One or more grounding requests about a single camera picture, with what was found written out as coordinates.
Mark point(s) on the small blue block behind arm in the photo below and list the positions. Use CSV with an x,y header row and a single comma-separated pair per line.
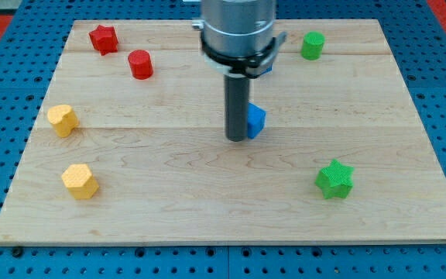
x,y
268,70

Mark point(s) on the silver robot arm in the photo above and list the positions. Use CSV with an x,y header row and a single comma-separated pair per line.
x,y
237,37

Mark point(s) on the yellow heart block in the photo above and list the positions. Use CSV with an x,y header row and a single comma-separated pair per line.
x,y
63,119

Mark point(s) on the blue cube block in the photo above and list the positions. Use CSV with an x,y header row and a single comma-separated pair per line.
x,y
256,121

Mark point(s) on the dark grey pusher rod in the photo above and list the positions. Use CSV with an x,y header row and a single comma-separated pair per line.
x,y
236,107

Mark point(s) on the wooden board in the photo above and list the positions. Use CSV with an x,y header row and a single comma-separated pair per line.
x,y
168,176

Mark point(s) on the red cylinder block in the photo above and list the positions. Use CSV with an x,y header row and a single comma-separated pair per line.
x,y
140,64

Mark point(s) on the green star block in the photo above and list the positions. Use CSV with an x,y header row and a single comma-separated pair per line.
x,y
335,180

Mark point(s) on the green cylinder block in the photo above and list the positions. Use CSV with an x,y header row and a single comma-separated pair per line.
x,y
312,47

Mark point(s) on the yellow hexagon block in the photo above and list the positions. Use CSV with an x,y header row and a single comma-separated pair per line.
x,y
79,181

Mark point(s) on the red star block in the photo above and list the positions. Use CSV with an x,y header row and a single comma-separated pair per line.
x,y
104,39

